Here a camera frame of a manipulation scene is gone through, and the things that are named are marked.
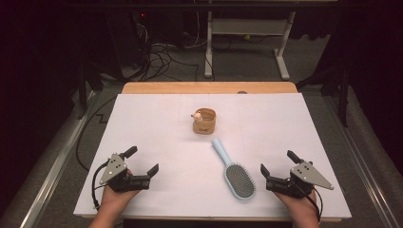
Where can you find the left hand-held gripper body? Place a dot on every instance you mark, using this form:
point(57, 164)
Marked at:
point(118, 182)

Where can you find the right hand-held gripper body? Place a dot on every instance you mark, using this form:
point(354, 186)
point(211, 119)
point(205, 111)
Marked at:
point(304, 177)

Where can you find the light blue hairbrush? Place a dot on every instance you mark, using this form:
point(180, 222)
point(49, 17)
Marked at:
point(239, 182)

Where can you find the wooden holder with animal figurine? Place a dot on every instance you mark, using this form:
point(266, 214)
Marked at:
point(204, 125)

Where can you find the person's left hand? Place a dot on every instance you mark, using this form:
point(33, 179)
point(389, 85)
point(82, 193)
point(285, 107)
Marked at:
point(115, 199)

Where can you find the person's right hand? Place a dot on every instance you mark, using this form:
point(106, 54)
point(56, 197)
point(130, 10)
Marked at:
point(302, 207)

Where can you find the white table mat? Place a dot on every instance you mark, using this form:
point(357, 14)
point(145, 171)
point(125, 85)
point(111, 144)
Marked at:
point(158, 126)

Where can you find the black tripod stand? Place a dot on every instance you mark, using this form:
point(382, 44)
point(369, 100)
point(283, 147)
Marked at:
point(343, 95)
point(83, 85)

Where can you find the black computer tower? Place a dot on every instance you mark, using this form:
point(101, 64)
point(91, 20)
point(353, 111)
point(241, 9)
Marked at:
point(126, 34)

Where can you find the small yellow-green object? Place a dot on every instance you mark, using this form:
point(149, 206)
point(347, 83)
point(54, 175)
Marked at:
point(247, 37)

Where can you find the metal floor rail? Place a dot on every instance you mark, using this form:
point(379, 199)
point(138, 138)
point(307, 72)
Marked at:
point(57, 167)
point(364, 164)

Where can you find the white metal stand frame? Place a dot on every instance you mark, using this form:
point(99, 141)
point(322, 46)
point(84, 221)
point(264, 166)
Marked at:
point(245, 27)

